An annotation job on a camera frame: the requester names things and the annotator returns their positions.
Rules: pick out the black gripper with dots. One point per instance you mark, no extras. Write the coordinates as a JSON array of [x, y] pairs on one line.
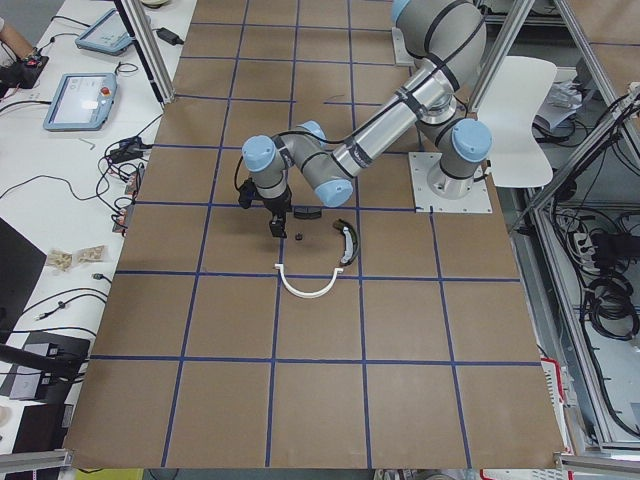
[[276, 205]]

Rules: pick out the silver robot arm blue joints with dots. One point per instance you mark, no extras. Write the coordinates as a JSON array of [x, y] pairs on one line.
[[448, 38]]

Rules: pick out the black brake pad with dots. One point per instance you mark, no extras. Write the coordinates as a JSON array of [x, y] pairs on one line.
[[307, 212]]

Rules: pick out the white curved plastic part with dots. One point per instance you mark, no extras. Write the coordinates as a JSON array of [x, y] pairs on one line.
[[307, 288]]

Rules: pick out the dark green brake shoe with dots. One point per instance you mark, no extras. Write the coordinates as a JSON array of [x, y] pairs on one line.
[[351, 239]]

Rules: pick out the black power adapter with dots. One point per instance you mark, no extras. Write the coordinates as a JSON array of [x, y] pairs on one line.
[[169, 36]]

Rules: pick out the blue teach pendant near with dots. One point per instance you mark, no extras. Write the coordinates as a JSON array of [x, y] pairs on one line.
[[82, 102]]

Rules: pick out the blue teach pendant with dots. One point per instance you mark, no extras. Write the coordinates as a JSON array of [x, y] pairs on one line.
[[82, 102], [107, 35]]

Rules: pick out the blue teach pendant far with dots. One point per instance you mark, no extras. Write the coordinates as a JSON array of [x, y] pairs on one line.
[[107, 35]]

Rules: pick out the white plastic chair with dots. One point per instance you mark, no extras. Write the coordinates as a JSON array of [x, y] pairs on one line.
[[508, 109]]

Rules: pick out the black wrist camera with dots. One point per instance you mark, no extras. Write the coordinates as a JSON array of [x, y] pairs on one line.
[[247, 193]]

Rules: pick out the square robot base plate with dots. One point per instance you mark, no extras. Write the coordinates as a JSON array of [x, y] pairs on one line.
[[434, 192]]

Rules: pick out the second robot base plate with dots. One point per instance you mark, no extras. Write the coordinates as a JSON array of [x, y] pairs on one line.
[[401, 54]]

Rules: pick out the silver aluminium frame post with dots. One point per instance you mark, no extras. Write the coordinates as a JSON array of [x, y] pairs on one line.
[[137, 25]]

